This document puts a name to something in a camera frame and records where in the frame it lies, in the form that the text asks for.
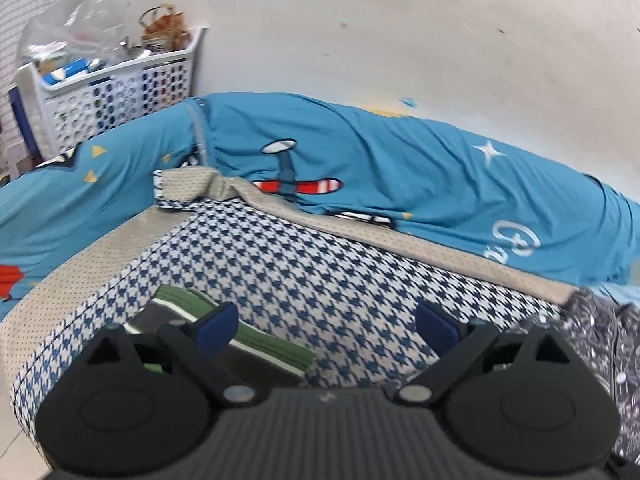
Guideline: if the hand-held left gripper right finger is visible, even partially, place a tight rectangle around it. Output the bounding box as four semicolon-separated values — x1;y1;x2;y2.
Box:
395;301;573;406

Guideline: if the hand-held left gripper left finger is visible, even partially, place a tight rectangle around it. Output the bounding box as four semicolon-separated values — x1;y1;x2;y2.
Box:
82;301;261;406

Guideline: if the grey doodle print fleece garment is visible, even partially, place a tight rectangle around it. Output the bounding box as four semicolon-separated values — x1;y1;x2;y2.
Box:
505;287;640;466

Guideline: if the green striped folded garment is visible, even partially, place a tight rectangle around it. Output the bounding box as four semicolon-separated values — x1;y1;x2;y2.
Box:
122;285;318;378

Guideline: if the blue airplane print bed cover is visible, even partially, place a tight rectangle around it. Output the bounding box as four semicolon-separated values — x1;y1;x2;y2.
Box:
0;92;640;321

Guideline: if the white plastic basket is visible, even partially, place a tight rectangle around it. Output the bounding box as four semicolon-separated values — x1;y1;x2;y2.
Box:
15;25;208;153

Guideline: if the blue and white box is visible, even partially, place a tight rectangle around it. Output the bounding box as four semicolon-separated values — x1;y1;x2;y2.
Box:
42;57;103;85

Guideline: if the small brown wicker basket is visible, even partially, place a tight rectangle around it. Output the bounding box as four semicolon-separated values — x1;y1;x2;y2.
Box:
139;5;193;56

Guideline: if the clear plastic bag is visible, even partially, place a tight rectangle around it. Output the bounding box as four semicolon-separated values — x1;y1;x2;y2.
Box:
20;0;136;68

